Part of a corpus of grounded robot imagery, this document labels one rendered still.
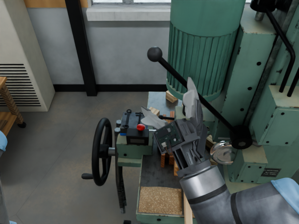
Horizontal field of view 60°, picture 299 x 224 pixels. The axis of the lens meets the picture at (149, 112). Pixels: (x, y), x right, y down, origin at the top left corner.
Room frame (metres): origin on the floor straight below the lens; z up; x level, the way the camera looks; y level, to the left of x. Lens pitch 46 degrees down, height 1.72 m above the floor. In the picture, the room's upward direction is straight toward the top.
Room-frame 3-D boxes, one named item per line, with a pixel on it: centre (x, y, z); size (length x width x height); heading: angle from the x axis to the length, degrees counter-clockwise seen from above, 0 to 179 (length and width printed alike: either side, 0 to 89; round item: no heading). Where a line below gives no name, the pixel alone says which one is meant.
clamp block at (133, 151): (0.65, 0.05, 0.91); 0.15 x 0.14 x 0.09; 176
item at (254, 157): (0.46, -0.31, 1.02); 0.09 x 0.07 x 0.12; 176
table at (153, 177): (0.64, -0.03, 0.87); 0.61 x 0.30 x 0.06; 176
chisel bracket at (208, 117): (0.63, -0.16, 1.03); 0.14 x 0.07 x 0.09; 86
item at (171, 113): (0.65, -0.09, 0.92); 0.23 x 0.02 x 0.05; 176
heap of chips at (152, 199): (0.39, -0.04, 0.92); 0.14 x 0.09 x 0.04; 86
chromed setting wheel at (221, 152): (0.50, -0.26, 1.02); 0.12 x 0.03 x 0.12; 86
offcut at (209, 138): (0.69, -0.27, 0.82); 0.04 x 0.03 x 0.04; 43
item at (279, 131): (0.47, -0.35, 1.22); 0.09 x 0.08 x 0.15; 86
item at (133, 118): (0.64, 0.05, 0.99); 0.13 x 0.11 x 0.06; 176
